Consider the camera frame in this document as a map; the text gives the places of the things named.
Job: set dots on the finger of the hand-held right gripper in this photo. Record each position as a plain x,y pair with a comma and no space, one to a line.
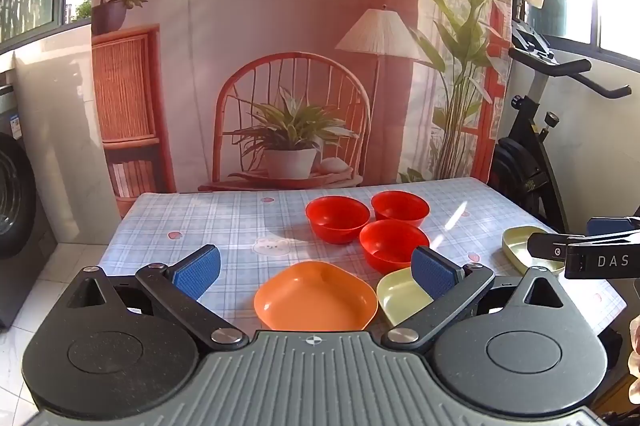
607,226
547,250

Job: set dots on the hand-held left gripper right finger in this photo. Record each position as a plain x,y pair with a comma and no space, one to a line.
435,276

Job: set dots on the black exercise bike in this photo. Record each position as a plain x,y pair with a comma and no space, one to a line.
525,156

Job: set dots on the dark washing machine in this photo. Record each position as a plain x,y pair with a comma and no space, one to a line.
20,206

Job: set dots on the blue plaid tablecloth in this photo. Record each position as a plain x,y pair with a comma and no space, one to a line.
210,216

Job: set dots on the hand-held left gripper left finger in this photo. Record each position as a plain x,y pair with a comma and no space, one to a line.
200,273

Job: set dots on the person's right hand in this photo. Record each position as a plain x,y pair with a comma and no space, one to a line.
635,356

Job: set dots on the red plastic bowl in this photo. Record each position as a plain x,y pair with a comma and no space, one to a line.
392,246
400,206
336,217

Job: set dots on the pale yellow plastic plate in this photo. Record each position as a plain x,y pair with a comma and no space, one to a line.
522,246
400,298

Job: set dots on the orange plastic plate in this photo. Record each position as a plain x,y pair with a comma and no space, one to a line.
315,296

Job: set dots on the printed room scene backdrop cloth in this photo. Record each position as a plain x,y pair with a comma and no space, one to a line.
280,6

